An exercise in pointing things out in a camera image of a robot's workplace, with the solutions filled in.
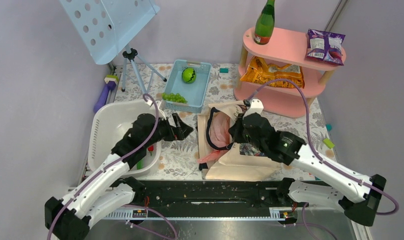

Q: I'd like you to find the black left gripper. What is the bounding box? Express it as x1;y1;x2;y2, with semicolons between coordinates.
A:
145;112;193;148

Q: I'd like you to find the pink plastic grocery bag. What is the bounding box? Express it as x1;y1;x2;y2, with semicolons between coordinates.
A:
198;112;230;164

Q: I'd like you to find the beige floral canvas tote bag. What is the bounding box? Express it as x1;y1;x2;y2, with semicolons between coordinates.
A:
197;100;282;182

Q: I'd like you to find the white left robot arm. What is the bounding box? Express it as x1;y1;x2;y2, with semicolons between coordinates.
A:
44;113;194;240

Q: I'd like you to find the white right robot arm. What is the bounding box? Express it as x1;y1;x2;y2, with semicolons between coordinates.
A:
229;113;386;227

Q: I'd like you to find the floral patterned table mat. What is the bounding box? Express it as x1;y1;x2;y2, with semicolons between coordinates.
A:
114;63;338;181

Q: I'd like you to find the green grapes bunch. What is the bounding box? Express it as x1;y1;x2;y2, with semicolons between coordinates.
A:
162;92;187;104

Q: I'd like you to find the red chili pepper toy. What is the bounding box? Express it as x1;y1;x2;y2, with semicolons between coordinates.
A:
147;145;154;156

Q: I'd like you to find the green cucumber toy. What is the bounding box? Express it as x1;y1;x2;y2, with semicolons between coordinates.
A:
136;159;144;170

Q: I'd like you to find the light blue perforated basket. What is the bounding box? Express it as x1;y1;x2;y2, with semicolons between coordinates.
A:
164;59;212;114

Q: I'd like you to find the orange printed snack bag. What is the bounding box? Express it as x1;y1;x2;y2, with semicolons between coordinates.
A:
240;56;305;89

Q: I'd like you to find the green toy watermelon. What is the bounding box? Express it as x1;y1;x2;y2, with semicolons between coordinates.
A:
182;67;196;84

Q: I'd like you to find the white plastic tub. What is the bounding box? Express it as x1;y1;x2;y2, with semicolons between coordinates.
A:
85;99;161;179

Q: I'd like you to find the lime green block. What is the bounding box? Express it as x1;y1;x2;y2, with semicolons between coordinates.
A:
323;138;335;149

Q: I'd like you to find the purple dumbbell toy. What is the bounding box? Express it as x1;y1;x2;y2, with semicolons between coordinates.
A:
93;74;119;113

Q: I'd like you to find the pink two-tier wooden shelf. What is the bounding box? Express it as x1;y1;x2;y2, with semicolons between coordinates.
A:
238;28;338;118

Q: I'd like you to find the green glass bottle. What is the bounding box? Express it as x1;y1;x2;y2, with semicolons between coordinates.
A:
254;0;275;45

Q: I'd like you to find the purple snack packet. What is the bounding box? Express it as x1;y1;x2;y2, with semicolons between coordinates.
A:
306;29;346;66

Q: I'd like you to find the light blue music stand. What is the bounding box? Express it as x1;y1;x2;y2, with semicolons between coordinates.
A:
60;0;160;93

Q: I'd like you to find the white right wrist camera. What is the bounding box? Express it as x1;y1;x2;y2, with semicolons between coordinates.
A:
244;98;264;117

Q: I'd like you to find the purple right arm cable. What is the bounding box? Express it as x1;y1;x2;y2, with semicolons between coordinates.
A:
246;78;400;216

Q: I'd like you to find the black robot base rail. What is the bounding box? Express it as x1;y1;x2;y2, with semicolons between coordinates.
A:
126;180;302;219

